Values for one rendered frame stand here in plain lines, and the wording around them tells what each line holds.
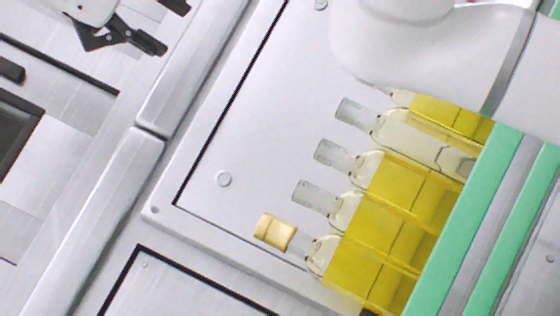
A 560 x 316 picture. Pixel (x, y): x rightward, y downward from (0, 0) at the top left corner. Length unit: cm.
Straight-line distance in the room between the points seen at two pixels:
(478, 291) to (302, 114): 43
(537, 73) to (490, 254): 39
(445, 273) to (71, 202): 55
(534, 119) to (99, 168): 79
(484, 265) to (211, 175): 44
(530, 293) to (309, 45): 53
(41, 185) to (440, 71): 81
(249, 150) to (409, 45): 66
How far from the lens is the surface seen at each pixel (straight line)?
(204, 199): 166
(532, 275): 137
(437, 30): 106
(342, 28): 106
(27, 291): 168
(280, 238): 150
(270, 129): 169
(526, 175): 143
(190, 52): 173
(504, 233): 140
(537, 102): 105
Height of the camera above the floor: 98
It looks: 7 degrees up
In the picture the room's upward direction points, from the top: 64 degrees counter-clockwise
